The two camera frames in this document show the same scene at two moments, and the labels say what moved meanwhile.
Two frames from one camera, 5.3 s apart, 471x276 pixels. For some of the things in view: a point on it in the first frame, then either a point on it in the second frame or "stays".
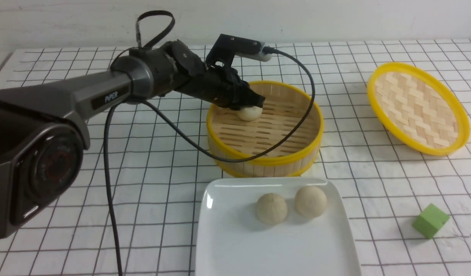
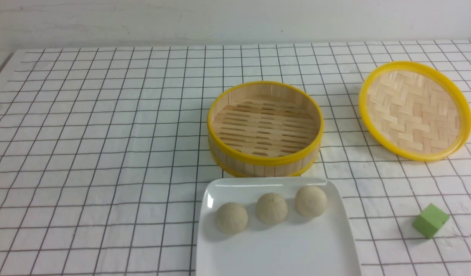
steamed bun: x=310 y=201 stays
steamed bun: x=253 y=113 to x=231 y=218
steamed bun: x=271 y=208 stays
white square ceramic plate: x=231 y=241 stays
